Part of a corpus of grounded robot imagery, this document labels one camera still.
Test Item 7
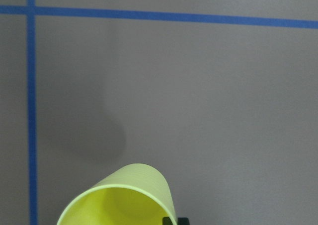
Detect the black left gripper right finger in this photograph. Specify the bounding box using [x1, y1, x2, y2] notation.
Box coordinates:
[177, 217, 189, 225]

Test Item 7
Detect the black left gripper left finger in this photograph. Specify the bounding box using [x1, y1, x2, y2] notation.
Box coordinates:
[162, 217, 178, 225]

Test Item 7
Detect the yellow plastic cup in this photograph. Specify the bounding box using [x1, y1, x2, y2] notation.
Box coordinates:
[57, 163, 178, 225]

